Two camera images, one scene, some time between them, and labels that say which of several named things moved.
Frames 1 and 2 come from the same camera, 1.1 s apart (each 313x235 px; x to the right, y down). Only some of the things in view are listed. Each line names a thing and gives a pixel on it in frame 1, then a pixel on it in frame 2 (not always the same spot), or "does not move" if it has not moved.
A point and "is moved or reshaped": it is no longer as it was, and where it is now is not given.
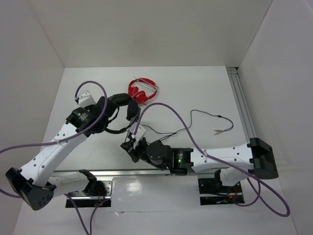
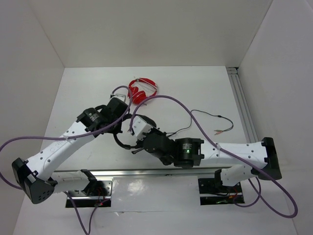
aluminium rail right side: (246, 118) does not move
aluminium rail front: (102, 173) does not move
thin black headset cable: (220, 131) does not move
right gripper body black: (139, 152) to (157, 131)
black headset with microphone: (133, 111) is moved or reshaped
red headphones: (140, 96) does not move
